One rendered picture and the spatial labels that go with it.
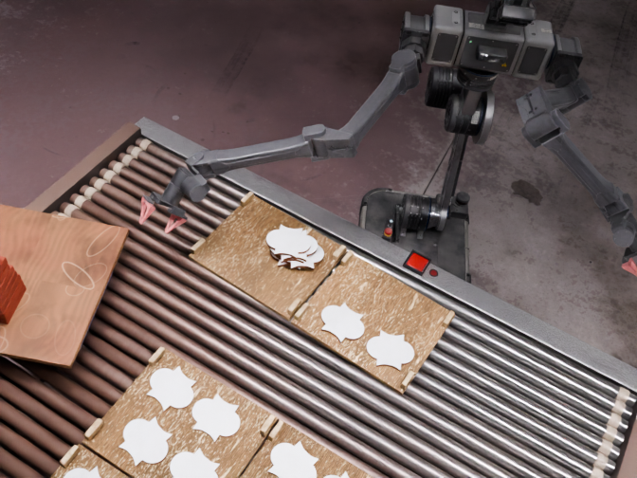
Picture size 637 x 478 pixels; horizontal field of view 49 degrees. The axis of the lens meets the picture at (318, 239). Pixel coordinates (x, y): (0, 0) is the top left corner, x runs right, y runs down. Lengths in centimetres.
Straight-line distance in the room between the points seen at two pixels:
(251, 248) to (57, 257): 61
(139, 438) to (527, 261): 239
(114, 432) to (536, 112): 145
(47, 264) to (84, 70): 246
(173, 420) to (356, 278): 75
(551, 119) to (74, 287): 144
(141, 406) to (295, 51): 310
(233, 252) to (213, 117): 194
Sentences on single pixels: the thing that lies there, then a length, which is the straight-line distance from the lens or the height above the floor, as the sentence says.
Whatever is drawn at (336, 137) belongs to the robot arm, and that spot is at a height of 142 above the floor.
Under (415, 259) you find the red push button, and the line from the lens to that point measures 243.
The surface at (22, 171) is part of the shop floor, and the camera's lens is 403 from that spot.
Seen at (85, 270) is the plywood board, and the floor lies 104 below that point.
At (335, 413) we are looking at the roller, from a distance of 210.
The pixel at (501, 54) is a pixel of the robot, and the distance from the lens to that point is 240.
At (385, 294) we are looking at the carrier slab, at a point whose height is 94.
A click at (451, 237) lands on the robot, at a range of 344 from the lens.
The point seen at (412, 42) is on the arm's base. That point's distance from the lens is 234.
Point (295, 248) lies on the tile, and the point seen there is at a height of 101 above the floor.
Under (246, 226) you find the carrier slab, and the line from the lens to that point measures 243.
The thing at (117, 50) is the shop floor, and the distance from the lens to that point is 471.
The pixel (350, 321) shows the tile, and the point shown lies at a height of 95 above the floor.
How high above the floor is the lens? 282
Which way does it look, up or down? 51 degrees down
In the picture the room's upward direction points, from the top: 9 degrees clockwise
